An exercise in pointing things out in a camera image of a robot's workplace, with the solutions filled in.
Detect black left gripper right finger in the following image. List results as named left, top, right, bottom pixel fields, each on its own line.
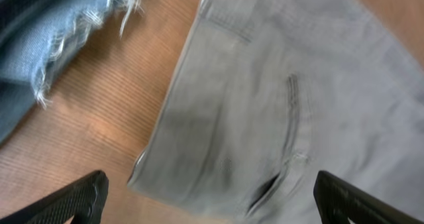
left=313, top=170, right=423, bottom=224

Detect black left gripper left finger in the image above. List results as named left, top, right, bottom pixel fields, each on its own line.
left=1, top=170, right=109, bottom=224

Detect grey shorts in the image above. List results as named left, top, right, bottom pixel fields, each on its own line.
left=128, top=0, right=423, bottom=223

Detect folded light blue jeans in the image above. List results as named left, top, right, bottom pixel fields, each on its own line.
left=1, top=0, right=142, bottom=140

